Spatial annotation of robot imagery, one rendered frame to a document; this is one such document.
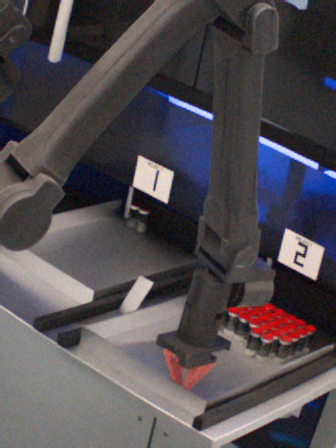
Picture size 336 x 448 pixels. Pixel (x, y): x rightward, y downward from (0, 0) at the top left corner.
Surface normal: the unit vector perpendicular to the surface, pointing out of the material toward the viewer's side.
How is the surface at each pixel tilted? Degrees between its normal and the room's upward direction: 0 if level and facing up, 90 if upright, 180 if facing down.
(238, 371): 0
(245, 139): 97
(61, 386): 90
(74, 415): 90
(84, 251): 0
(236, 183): 97
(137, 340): 0
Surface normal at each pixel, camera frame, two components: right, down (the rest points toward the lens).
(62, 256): 0.19, -0.91
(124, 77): 0.51, 0.49
